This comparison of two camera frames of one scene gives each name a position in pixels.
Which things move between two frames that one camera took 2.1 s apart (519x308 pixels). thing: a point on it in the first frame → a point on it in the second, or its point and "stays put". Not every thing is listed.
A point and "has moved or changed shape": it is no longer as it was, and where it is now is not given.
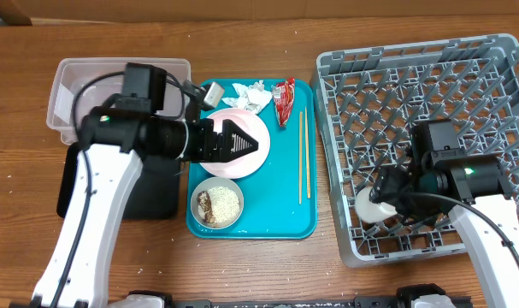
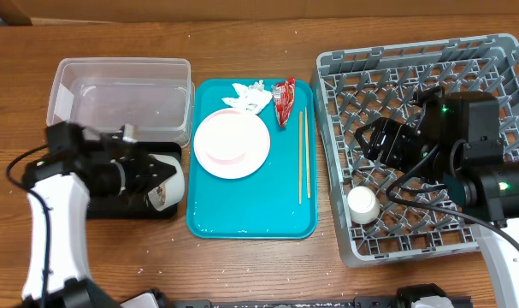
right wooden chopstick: x=308 y=185 stays put
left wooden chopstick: x=300 y=157 stays put
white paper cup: x=370 y=211 has moved or changed shape
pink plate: x=251 y=160 stays put
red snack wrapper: x=283 y=93 stays put
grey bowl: x=216 y=202 → x=171 y=190
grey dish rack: x=368 y=101 stays put
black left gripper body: x=191 y=142 → x=120 y=177
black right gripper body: x=390 y=189 → x=401 y=144
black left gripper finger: x=234 y=143 → x=158 y=172
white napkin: x=253 y=97 stays put
